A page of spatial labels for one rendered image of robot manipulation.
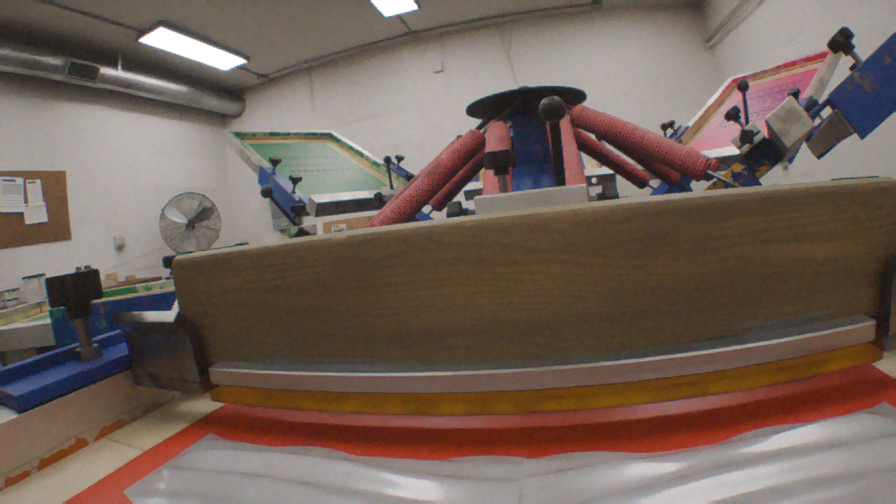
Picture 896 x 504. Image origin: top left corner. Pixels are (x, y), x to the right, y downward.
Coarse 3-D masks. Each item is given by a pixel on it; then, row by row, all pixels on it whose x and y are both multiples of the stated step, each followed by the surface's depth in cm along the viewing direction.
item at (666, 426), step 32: (800, 384) 17; (832, 384) 16; (864, 384) 15; (544, 416) 21; (576, 416) 20; (608, 416) 19; (640, 416) 19; (672, 416) 18; (704, 416) 17; (736, 416) 16; (768, 416) 15; (800, 416) 14; (832, 416) 13; (544, 448) 18; (576, 448) 17; (608, 448) 17; (640, 448) 16; (672, 448) 15
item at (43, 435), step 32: (96, 384) 20; (128, 384) 23; (0, 416) 14; (32, 416) 15; (64, 416) 18; (96, 416) 20; (128, 416) 22; (0, 448) 13; (32, 448) 15; (64, 448) 17; (0, 480) 12
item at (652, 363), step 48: (768, 336) 15; (816, 336) 14; (864, 336) 13; (240, 384) 21; (288, 384) 20; (336, 384) 19; (384, 384) 19; (432, 384) 18; (480, 384) 18; (528, 384) 17; (576, 384) 17
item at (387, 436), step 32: (224, 416) 24; (256, 416) 24; (288, 416) 24; (320, 416) 23; (352, 416) 23; (384, 416) 23; (416, 416) 22; (448, 416) 22; (480, 416) 22; (512, 416) 21; (160, 448) 19; (352, 448) 19; (384, 448) 19; (416, 448) 19; (448, 448) 19; (480, 448) 18; (512, 448) 18; (128, 480) 16
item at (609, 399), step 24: (816, 360) 16; (840, 360) 16; (864, 360) 15; (672, 384) 18; (696, 384) 18; (720, 384) 17; (744, 384) 17; (768, 384) 17; (288, 408) 23; (312, 408) 23; (336, 408) 22; (360, 408) 22; (384, 408) 22; (408, 408) 21; (432, 408) 21; (456, 408) 21; (480, 408) 20; (504, 408) 20; (528, 408) 20; (552, 408) 20; (576, 408) 19; (600, 408) 19
